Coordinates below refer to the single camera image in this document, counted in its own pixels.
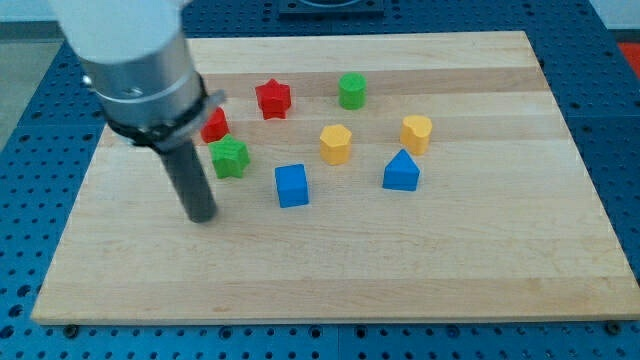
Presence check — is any green star block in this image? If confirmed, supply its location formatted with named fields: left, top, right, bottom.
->
left=208, top=134, right=250, bottom=179

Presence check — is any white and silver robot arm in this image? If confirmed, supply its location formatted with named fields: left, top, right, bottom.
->
left=49, top=0, right=225, bottom=152

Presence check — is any red star block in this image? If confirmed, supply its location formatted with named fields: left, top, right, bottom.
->
left=255, top=79, right=291, bottom=120

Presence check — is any blue cube block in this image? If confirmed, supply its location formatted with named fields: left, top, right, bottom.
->
left=274, top=164, right=309, bottom=208

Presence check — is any yellow hexagon block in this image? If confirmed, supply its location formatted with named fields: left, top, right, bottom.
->
left=320, top=124, right=352, bottom=165

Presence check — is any blue triangle block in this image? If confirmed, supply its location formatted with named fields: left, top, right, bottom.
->
left=382, top=149, right=421, bottom=191

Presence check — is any green cylinder block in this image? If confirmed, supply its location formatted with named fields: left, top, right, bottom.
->
left=338, top=73, right=367, bottom=110

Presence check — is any yellow heart block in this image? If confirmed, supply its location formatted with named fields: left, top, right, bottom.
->
left=400, top=115, right=433, bottom=155

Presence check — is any light wooden board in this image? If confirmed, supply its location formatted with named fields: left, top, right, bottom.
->
left=32, top=31, right=639, bottom=325

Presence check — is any red rounded block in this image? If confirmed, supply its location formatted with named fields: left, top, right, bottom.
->
left=200, top=107, right=230, bottom=143

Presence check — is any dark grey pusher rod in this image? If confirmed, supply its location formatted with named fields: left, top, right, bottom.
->
left=159, top=141, right=217, bottom=223

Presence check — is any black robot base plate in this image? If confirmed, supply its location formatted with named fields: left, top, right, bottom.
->
left=273, top=0, right=384, bottom=18

